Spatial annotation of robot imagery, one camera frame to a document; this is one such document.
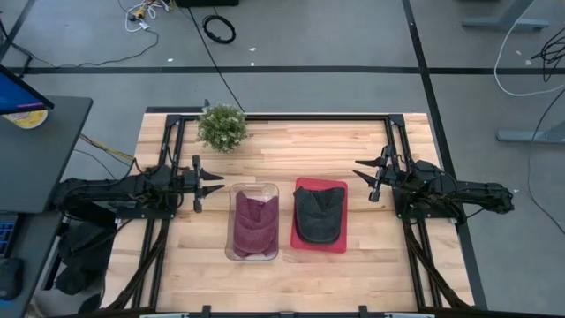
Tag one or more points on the dark grey baseball cap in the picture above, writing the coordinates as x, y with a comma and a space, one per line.
318, 216

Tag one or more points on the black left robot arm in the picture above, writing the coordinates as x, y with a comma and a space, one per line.
110, 190

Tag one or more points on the computer monitor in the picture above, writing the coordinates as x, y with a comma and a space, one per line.
13, 95

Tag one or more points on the computer keyboard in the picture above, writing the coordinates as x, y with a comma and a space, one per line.
5, 234

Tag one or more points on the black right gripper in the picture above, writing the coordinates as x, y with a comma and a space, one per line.
387, 176

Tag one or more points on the grey side desk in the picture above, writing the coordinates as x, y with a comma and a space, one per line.
39, 168

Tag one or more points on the pink-red plastic bin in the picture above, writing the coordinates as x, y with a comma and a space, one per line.
296, 238

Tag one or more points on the black aluminium table frame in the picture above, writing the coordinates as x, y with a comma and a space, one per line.
309, 118

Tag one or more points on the green potted plant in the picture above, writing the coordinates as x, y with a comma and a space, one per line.
223, 128

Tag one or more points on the maroon baseball cap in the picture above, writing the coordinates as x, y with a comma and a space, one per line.
255, 225

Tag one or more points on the clear plastic bin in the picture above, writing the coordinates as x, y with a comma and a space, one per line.
228, 221

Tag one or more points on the black computer mouse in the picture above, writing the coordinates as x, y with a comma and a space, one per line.
9, 278

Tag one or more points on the black floor box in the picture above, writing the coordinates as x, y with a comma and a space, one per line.
207, 2

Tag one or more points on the grey metal desk foot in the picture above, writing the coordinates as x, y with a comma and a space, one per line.
529, 136
507, 23

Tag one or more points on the black bag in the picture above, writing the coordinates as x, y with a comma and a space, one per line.
84, 247

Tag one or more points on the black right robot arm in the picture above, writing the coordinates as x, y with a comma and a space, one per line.
476, 194

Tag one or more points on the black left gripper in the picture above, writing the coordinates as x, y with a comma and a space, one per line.
197, 185

